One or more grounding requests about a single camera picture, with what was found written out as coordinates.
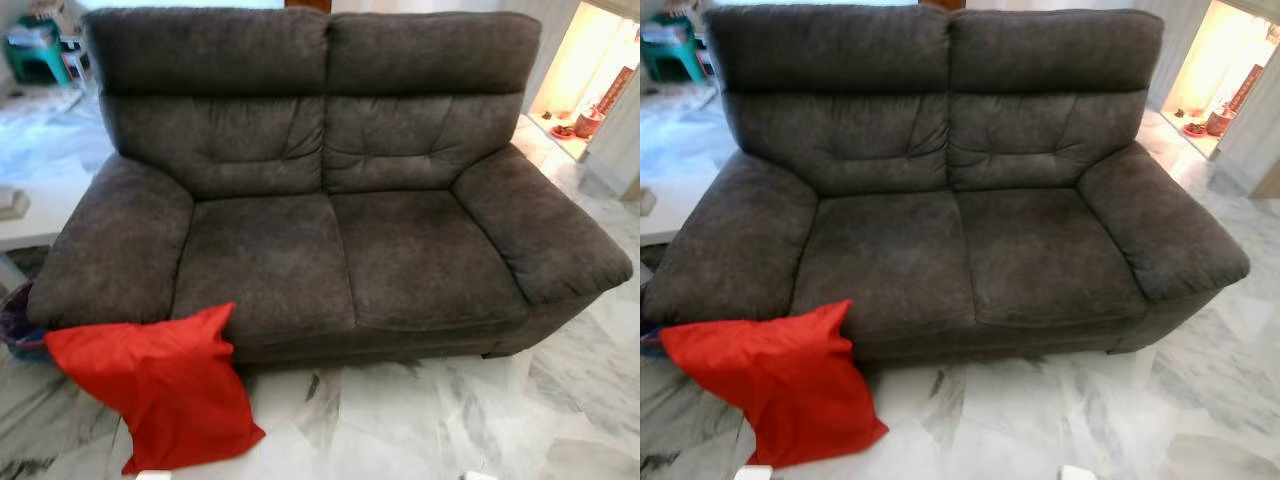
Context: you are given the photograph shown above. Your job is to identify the red pillow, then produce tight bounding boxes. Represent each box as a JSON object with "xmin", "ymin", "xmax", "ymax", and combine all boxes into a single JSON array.
[
  {"xmin": 44, "ymin": 302, "xmax": 267, "ymax": 475},
  {"xmin": 659, "ymin": 299, "xmax": 890, "ymax": 469}
]

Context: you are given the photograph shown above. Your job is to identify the dark grey two-seat sofa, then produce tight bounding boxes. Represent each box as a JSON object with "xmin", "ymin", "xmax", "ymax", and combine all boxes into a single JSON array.
[
  {"xmin": 641, "ymin": 3, "xmax": 1251, "ymax": 361},
  {"xmin": 27, "ymin": 5, "xmax": 634, "ymax": 363}
]

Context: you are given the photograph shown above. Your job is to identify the white side table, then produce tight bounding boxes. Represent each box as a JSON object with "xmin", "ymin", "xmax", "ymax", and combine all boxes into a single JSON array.
[
  {"xmin": 0, "ymin": 160, "xmax": 71, "ymax": 291},
  {"xmin": 641, "ymin": 190, "xmax": 691, "ymax": 246}
]

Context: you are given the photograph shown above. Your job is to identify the red shrine plaque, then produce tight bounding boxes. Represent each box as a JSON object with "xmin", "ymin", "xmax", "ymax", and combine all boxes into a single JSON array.
[
  {"xmin": 1227, "ymin": 64, "xmax": 1265, "ymax": 113},
  {"xmin": 596, "ymin": 66, "xmax": 635, "ymax": 116}
]

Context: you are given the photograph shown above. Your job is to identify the green plastic stool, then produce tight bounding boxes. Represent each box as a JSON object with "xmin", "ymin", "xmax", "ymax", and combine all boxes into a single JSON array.
[
  {"xmin": 641, "ymin": 20, "xmax": 709, "ymax": 84},
  {"xmin": 5, "ymin": 25, "xmax": 76, "ymax": 89}
]

